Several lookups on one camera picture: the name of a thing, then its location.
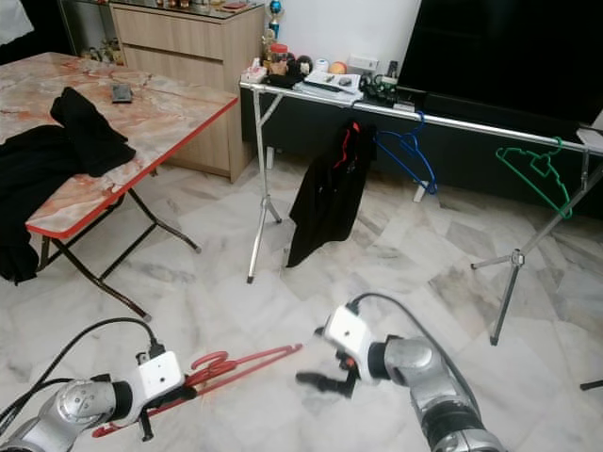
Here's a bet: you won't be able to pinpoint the black shirt with red label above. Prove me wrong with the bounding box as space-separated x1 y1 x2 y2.
285 120 379 269

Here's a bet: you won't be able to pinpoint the plain black shirt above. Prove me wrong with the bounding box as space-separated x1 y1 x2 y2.
0 86 139 285

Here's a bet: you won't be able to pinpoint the green plastic clothes hanger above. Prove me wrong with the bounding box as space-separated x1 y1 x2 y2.
494 137 575 220

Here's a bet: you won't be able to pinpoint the silver metal clothes rack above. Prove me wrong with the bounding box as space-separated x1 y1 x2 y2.
239 79 603 347

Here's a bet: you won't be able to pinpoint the jar with red lid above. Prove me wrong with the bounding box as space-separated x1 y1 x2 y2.
268 42 290 76

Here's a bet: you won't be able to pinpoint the pink tissue box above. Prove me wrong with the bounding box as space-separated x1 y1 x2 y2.
242 59 268 84

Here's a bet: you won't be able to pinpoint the blue plastic clothes hanger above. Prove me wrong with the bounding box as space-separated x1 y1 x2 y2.
376 110 440 197

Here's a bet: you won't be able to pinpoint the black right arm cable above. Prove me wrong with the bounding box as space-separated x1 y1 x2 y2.
343 291 483 408

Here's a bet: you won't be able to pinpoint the white cloth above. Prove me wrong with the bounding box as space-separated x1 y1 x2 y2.
0 0 37 47

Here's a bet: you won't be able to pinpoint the green mug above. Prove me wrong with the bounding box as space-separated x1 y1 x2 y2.
366 73 401 103

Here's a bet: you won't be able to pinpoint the black flat-screen TV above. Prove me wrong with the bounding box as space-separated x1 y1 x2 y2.
395 0 603 125

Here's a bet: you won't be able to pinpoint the marble-pattern table with red edge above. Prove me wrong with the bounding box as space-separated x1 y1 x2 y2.
0 51 240 320

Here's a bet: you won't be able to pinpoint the black TV console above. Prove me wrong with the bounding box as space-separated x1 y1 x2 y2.
238 81 603 219

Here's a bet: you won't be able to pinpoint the blue trophy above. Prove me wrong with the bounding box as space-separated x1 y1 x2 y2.
268 0 286 40

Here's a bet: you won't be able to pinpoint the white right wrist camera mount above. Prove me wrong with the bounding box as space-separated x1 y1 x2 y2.
322 303 379 366

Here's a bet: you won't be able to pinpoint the stack of white papers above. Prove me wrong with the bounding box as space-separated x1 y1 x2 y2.
301 71 364 100

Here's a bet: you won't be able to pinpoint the red plastic clothes hanger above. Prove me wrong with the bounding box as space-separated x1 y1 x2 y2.
91 343 305 440

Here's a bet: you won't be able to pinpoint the black mouse-ear plush toys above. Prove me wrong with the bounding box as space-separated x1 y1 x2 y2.
289 55 314 81

